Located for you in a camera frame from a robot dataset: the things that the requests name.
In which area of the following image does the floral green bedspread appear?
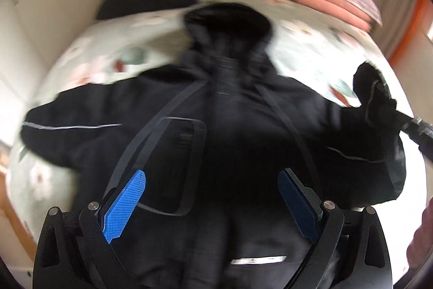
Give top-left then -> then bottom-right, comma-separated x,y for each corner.
7,0 -> 412,238

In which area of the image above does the window with orange frame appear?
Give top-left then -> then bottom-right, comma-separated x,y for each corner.
388,0 -> 432,68

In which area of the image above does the pink folded quilt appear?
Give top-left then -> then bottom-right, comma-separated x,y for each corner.
292,0 -> 373,32

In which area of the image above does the person's right hand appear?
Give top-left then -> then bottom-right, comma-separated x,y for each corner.
406,199 -> 433,268

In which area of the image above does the black windbreaker jacket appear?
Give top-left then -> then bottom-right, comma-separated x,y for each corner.
21,3 -> 406,288

